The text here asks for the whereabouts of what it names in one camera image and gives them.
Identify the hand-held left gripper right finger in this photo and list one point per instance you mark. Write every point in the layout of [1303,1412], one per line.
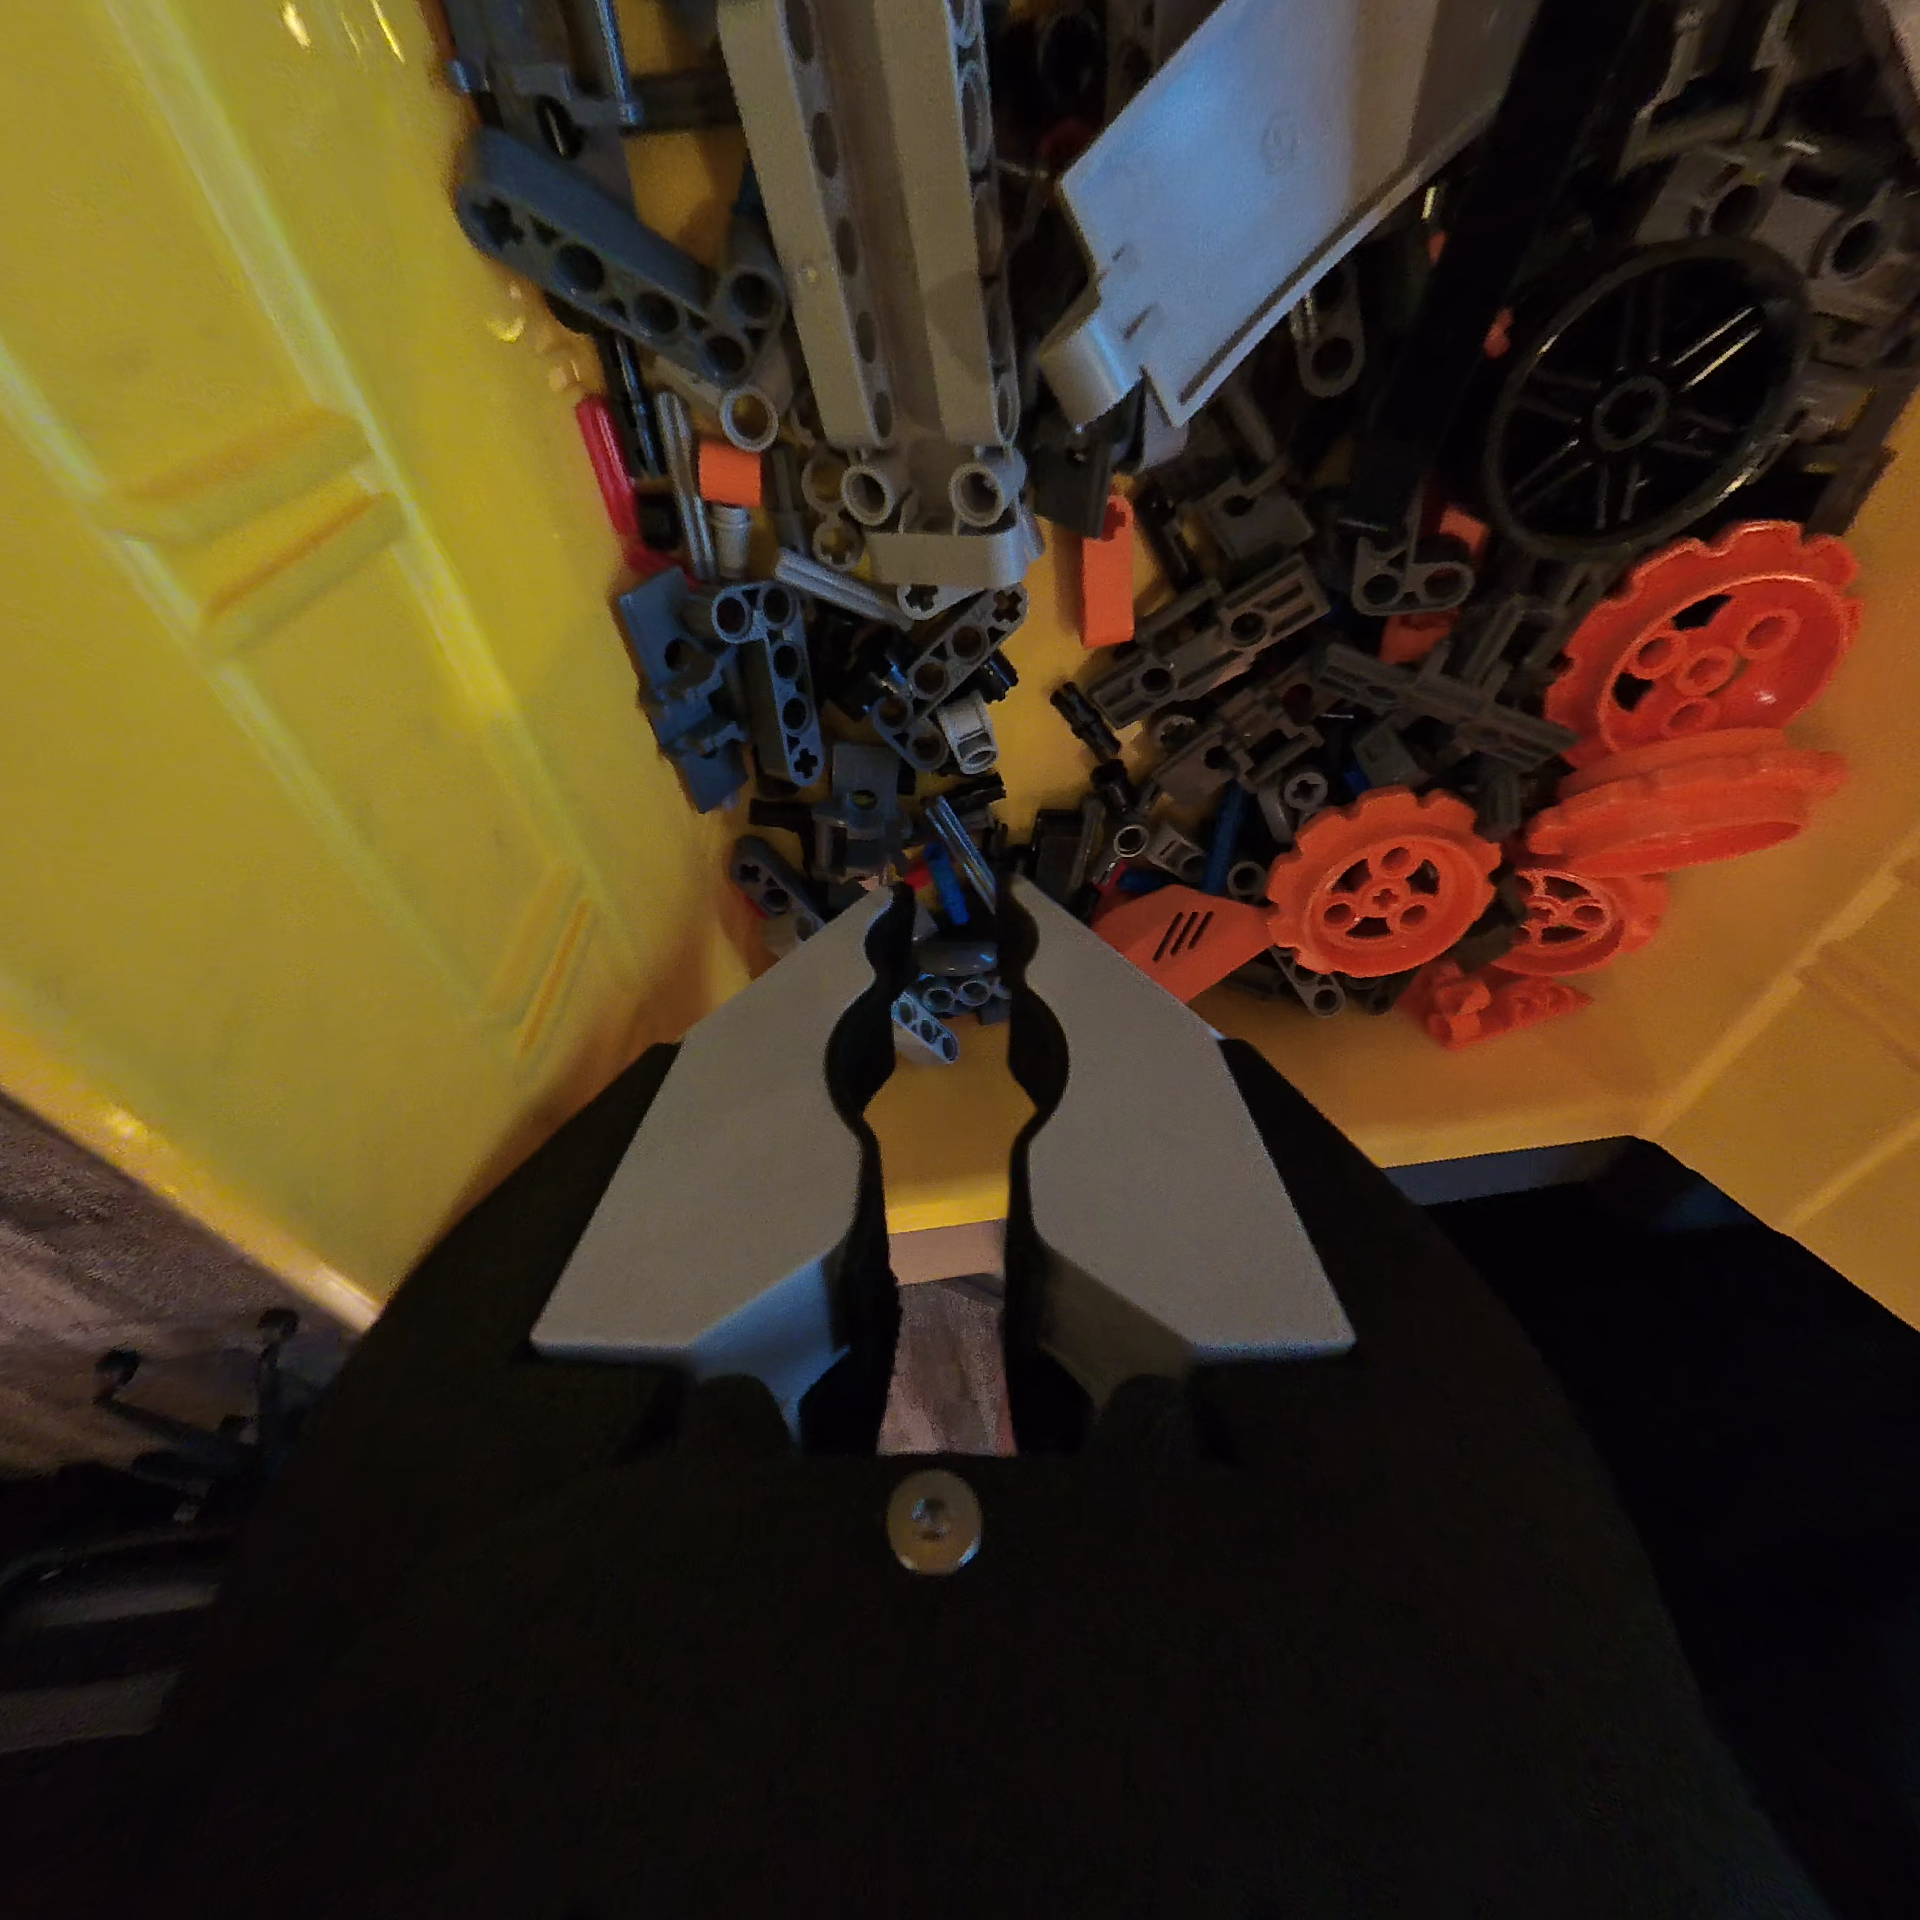
[1186,1201]

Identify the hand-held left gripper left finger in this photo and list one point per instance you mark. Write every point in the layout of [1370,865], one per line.
[706,1201]

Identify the pile of building parts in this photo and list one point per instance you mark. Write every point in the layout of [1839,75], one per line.
[1230,630]

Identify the yellow plastic bin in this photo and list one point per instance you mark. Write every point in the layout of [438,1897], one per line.
[300,599]

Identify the orange slotted panel piece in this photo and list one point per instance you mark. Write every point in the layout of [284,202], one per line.
[1178,938]

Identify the large orange toothed sprocket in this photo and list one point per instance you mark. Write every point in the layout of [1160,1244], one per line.
[1703,639]

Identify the dark grey holed liftarm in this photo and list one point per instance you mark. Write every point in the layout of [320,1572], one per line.
[616,277]

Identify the long light grey frame beam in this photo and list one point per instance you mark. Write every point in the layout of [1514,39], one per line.
[885,300]

